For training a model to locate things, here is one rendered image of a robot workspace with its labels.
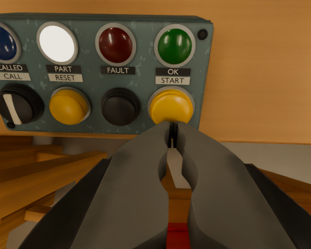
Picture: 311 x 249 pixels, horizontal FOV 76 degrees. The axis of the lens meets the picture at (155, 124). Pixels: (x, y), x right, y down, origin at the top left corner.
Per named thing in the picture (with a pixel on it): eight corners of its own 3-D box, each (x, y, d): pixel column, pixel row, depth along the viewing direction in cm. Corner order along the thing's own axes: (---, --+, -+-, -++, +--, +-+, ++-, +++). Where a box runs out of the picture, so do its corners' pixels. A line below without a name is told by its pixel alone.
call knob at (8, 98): (46, 119, 15) (37, 128, 14) (11, 118, 15) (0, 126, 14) (35, 86, 13) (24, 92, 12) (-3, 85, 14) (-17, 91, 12)
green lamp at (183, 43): (190, 66, 12) (195, 57, 11) (155, 65, 13) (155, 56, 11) (191, 37, 13) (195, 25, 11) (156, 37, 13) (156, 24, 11)
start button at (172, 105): (189, 124, 15) (191, 133, 14) (150, 123, 15) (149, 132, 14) (193, 87, 13) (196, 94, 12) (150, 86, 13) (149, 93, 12)
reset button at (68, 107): (91, 119, 15) (85, 128, 14) (58, 118, 15) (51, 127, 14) (85, 88, 13) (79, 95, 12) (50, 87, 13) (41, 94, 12)
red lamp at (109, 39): (135, 65, 13) (132, 56, 11) (100, 64, 13) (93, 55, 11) (136, 36, 13) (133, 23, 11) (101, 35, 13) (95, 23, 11)
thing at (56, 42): (80, 63, 13) (70, 54, 11) (45, 62, 13) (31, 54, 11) (81, 35, 13) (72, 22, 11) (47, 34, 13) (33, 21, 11)
